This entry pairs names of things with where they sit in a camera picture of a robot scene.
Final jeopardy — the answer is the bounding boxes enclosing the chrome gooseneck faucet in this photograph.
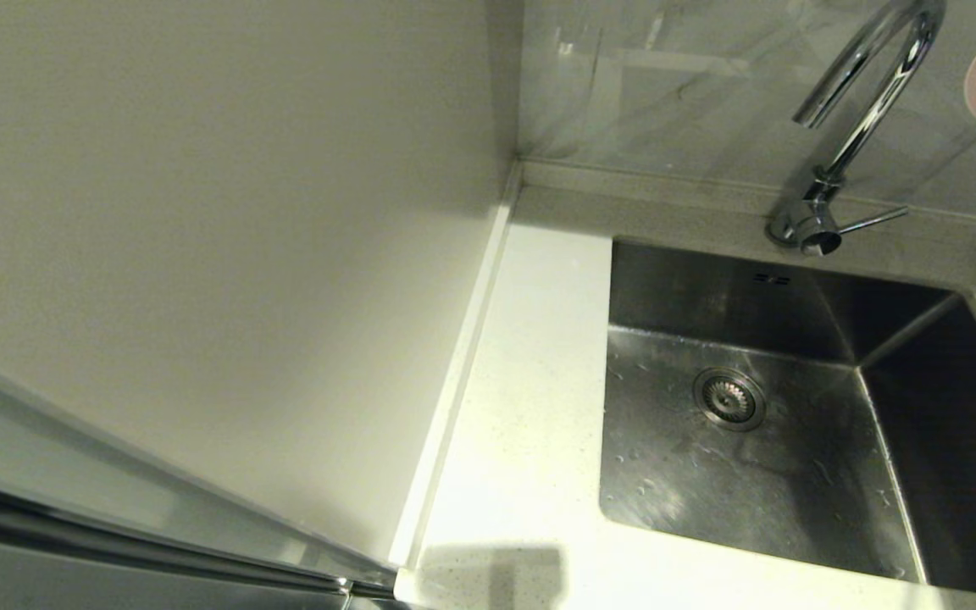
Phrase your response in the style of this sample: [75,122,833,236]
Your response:
[766,0,949,258]

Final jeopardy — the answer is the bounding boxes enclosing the stainless steel sink basin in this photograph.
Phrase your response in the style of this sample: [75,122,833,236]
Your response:
[598,237,976,598]

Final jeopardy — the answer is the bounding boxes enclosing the stone backsplash upstand strip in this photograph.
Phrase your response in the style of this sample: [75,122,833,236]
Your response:
[518,159,976,231]

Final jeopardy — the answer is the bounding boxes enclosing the round metal drain strainer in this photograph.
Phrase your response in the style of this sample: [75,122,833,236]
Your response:
[693,367,768,433]

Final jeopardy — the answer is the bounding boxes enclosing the tall beige cabinet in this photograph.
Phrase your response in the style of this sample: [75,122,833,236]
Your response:
[0,0,524,610]

